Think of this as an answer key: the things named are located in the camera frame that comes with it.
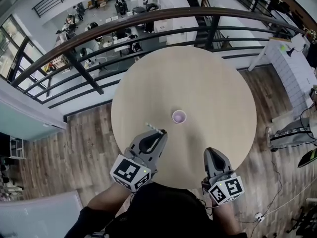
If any white tiled table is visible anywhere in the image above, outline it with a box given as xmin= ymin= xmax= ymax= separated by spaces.
xmin=247 ymin=37 xmax=317 ymax=120

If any person's left forearm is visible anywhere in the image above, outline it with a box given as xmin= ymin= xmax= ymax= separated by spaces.
xmin=88 ymin=182 xmax=134 ymax=214

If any black and green oval object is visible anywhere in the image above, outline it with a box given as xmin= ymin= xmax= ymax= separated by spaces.
xmin=298 ymin=149 xmax=317 ymax=168

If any dark curved balcony railing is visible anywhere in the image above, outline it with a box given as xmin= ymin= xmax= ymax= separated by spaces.
xmin=11 ymin=6 xmax=307 ymax=109

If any person's black clothing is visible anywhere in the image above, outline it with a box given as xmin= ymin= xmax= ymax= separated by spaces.
xmin=65 ymin=182 xmax=248 ymax=238

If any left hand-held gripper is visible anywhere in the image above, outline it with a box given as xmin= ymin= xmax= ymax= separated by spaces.
xmin=110 ymin=129 xmax=168 ymax=192

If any light wooden crate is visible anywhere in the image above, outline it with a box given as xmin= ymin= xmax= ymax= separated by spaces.
xmin=49 ymin=55 xmax=71 ymax=70

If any black floor cable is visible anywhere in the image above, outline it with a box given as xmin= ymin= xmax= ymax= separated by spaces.
xmin=237 ymin=150 xmax=283 ymax=224

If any red plastic cup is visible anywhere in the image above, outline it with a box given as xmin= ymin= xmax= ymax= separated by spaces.
xmin=172 ymin=110 xmax=187 ymax=124

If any black chair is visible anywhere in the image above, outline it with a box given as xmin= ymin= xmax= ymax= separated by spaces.
xmin=292 ymin=207 xmax=317 ymax=238

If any person's right forearm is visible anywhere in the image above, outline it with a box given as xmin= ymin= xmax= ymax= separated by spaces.
xmin=211 ymin=202 xmax=241 ymax=235

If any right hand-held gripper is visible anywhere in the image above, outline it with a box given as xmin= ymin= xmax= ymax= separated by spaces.
xmin=202 ymin=147 xmax=245 ymax=206

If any white ribbed cabinet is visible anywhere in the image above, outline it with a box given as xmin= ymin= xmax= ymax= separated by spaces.
xmin=0 ymin=191 xmax=82 ymax=238

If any white floor cable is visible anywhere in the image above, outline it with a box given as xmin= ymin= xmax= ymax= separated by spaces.
xmin=264 ymin=182 xmax=317 ymax=218

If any white box device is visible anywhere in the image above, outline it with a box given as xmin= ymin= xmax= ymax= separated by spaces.
xmin=291 ymin=33 xmax=307 ymax=52

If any small white rack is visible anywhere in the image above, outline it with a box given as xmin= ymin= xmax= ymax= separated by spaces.
xmin=9 ymin=136 xmax=27 ymax=160

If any striped paper straw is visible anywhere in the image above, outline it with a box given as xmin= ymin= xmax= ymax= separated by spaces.
xmin=145 ymin=122 xmax=163 ymax=135

